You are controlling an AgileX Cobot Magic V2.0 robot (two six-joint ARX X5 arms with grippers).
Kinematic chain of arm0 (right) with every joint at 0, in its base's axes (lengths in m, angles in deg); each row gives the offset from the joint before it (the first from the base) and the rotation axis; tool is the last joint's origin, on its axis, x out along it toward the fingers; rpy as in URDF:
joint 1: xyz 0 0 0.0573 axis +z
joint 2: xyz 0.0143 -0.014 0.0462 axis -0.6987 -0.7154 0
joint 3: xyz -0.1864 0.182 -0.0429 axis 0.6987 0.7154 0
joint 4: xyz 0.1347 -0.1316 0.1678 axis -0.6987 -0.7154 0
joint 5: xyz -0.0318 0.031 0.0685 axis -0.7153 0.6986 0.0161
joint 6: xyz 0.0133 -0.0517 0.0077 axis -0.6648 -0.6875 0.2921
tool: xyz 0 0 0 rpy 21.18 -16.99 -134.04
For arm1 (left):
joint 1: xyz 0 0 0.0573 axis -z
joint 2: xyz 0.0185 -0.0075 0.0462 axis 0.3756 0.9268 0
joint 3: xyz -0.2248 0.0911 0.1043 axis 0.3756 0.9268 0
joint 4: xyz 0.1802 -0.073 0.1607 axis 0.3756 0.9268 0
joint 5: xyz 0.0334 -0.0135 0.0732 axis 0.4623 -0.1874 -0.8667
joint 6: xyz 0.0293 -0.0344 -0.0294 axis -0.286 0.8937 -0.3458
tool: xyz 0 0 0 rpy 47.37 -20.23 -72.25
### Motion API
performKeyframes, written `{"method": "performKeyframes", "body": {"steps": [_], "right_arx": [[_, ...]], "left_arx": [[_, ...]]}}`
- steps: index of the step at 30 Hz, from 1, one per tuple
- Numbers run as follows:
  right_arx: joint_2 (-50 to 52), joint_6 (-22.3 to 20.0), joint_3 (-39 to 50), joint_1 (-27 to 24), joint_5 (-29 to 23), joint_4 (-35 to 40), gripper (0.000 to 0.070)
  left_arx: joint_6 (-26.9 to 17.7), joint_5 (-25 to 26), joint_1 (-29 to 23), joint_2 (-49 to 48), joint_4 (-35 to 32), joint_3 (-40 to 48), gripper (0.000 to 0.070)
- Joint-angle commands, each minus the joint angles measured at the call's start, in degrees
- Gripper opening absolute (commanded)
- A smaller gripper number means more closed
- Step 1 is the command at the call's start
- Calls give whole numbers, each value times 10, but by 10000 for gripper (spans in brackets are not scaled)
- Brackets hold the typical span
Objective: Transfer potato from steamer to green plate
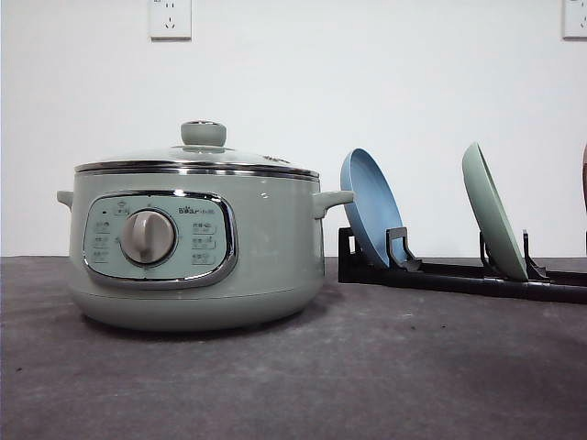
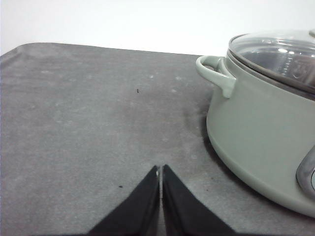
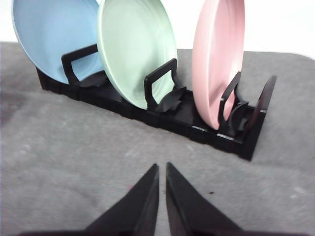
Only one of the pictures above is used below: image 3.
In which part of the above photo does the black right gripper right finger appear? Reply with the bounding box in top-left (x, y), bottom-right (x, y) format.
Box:
top-left (166, 162), bottom-right (241, 236)

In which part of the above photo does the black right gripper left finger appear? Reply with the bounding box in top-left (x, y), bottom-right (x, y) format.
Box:
top-left (85, 163), bottom-right (159, 236)

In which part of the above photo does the black plate rack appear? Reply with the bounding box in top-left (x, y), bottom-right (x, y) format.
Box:
top-left (36, 44), bottom-right (276, 160)

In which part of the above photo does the blue plate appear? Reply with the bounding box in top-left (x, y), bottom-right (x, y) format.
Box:
top-left (12, 0), bottom-right (103, 84)

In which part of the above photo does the green plate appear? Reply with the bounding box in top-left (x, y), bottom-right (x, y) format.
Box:
top-left (97, 0), bottom-right (178, 109)

